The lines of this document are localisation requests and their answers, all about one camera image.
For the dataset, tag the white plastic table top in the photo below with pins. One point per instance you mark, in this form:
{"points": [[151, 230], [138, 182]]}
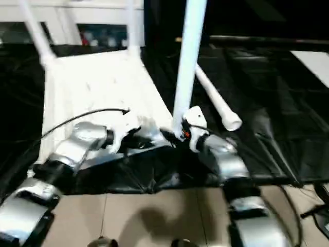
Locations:
{"points": [[102, 85]]}

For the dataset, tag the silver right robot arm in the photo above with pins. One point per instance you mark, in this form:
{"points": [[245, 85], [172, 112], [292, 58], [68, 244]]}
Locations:
{"points": [[228, 159]]}

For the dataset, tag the white glass-door cabinet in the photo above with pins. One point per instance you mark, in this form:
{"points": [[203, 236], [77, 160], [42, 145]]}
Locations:
{"points": [[77, 15]]}

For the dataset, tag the black tripod stand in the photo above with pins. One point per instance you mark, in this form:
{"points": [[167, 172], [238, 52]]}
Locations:
{"points": [[318, 213]]}

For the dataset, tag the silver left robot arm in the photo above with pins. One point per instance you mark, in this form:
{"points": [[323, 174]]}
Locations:
{"points": [[79, 136]]}

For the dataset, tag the white flat board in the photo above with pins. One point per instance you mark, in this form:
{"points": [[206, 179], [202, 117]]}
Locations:
{"points": [[313, 64]]}

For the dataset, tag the black table mat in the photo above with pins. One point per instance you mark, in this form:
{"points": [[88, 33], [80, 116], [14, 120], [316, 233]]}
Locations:
{"points": [[270, 115]]}

